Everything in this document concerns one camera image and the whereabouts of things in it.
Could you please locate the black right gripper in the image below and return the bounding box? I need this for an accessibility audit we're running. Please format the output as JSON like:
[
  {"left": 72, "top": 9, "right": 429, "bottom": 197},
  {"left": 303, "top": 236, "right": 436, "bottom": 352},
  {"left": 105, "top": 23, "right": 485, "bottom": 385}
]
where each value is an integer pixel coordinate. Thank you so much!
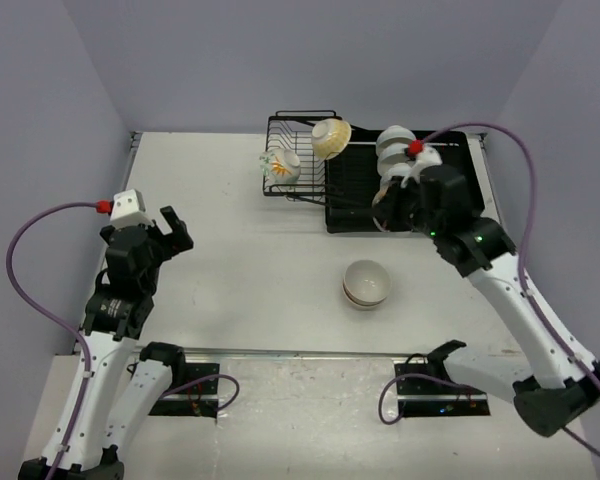
[{"left": 371, "top": 176, "right": 443, "bottom": 240}]

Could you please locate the beige floral bowl back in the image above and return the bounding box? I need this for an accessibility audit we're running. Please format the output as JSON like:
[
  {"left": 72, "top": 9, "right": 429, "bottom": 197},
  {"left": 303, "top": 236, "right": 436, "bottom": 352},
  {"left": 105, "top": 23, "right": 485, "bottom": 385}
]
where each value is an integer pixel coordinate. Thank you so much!
[{"left": 371, "top": 184, "right": 392, "bottom": 232}]

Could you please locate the beige floral bowl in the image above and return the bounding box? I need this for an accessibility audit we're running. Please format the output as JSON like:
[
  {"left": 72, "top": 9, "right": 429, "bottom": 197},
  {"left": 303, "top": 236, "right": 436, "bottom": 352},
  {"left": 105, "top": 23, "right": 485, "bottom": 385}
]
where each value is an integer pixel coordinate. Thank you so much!
[
  {"left": 342, "top": 283, "right": 386, "bottom": 310},
  {"left": 342, "top": 259, "right": 392, "bottom": 302},
  {"left": 371, "top": 184, "right": 392, "bottom": 232}
]

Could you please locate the beige floral bowl front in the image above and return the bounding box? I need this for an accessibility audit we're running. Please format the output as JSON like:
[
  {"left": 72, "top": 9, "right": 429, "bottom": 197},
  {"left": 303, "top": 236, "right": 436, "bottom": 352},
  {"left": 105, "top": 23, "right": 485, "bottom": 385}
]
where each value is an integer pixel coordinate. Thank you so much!
[{"left": 342, "top": 283, "right": 386, "bottom": 310}]

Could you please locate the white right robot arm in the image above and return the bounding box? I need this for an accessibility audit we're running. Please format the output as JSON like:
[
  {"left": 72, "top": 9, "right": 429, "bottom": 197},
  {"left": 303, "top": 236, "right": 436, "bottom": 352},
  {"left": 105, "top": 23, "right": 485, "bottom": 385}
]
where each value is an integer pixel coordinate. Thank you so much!
[{"left": 372, "top": 165, "right": 600, "bottom": 437}]

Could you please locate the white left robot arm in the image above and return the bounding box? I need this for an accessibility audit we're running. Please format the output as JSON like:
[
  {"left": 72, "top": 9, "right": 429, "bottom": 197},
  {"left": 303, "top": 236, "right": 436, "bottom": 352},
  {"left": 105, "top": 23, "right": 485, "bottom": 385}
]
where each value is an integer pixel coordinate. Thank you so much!
[{"left": 18, "top": 201, "right": 194, "bottom": 479}]

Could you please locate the black dish drying tray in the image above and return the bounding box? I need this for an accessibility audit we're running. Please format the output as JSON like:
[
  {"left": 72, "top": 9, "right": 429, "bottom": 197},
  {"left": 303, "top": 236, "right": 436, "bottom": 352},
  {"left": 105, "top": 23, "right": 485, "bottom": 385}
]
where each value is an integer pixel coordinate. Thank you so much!
[{"left": 325, "top": 128, "right": 485, "bottom": 233}]

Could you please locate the white bowl front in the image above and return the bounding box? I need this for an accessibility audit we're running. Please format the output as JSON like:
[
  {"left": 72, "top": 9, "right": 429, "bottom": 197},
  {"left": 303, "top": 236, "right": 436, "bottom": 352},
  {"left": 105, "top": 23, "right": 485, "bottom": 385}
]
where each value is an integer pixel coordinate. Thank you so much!
[{"left": 379, "top": 163, "right": 412, "bottom": 194}]

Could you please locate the white bowl middle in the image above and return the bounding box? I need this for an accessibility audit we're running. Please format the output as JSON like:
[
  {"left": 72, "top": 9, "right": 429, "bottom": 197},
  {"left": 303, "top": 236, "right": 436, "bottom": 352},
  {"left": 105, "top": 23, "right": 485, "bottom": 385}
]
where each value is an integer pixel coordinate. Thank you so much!
[{"left": 377, "top": 143, "right": 411, "bottom": 175}]

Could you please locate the white bowl back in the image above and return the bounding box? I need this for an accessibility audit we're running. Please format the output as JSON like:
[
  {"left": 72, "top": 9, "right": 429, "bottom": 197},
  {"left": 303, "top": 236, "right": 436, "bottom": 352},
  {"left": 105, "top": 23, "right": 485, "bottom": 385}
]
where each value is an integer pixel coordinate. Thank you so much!
[{"left": 376, "top": 125, "right": 417, "bottom": 154}]

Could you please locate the white green floral bowl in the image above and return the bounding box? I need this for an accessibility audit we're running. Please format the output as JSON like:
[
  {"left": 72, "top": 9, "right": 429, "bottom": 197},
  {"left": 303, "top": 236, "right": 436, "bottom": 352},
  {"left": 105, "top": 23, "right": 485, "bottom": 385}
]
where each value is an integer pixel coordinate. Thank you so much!
[{"left": 259, "top": 148, "right": 301, "bottom": 185}]

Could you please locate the yellow patterned bowl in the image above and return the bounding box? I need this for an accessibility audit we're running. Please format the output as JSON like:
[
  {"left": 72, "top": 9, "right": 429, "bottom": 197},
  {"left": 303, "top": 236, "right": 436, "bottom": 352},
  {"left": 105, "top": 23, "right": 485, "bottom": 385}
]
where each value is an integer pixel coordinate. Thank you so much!
[{"left": 311, "top": 118, "right": 352, "bottom": 160}]

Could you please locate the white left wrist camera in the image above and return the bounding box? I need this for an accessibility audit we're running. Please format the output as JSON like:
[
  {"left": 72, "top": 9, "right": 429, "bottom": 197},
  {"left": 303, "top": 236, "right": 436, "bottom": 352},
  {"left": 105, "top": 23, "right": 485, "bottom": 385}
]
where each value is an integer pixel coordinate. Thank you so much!
[{"left": 109, "top": 189, "right": 154, "bottom": 229}]

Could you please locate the black wire dish rack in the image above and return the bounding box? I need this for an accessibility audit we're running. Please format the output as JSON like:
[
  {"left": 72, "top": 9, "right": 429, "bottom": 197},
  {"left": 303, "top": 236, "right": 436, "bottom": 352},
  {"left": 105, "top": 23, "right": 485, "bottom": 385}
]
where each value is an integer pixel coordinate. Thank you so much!
[{"left": 262, "top": 109, "right": 381, "bottom": 206}]

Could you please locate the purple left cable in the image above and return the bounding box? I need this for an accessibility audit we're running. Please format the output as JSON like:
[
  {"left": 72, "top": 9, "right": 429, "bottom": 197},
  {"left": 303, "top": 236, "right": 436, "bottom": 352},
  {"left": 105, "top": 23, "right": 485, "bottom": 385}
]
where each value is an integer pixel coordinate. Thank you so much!
[{"left": 5, "top": 199, "right": 112, "bottom": 476}]

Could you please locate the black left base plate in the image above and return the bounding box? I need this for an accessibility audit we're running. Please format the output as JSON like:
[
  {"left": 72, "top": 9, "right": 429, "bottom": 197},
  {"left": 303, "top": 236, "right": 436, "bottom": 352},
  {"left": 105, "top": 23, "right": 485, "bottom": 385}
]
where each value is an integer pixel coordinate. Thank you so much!
[{"left": 149, "top": 363, "right": 220, "bottom": 419}]

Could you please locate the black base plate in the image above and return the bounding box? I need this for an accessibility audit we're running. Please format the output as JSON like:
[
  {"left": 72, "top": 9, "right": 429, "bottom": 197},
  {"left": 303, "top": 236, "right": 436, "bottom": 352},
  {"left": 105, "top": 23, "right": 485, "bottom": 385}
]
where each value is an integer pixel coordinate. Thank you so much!
[
  {"left": 149, "top": 363, "right": 220, "bottom": 419},
  {"left": 396, "top": 377, "right": 491, "bottom": 418}
]

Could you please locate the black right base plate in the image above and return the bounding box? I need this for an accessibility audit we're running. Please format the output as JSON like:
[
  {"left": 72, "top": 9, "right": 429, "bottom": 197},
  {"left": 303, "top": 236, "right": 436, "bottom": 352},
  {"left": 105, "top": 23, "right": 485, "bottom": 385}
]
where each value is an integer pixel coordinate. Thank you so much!
[{"left": 396, "top": 377, "right": 491, "bottom": 418}]

